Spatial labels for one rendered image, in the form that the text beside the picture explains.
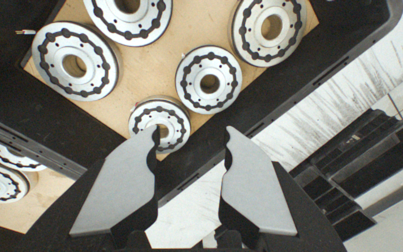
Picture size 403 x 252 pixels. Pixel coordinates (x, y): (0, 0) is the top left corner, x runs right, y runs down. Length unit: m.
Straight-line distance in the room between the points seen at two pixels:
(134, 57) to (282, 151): 0.50
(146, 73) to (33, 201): 0.39
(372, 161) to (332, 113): 0.75
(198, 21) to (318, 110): 0.43
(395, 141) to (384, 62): 0.74
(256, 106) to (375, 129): 0.89
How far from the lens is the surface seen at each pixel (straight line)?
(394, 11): 0.28
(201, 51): 0.25
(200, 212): 0.74
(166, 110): 0.28
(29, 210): 0.58
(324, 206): 1.46
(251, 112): 0.25
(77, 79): 0.29
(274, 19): 0.29
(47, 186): 0.50
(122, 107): 0.32
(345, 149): 1.08
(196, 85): 0.25
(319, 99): 0.58
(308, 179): 1.38
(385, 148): 1.34
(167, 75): 0.29
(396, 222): 3.03
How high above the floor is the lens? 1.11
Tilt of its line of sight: 61 degrees down
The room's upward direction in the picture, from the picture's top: 168 degrees clockwise
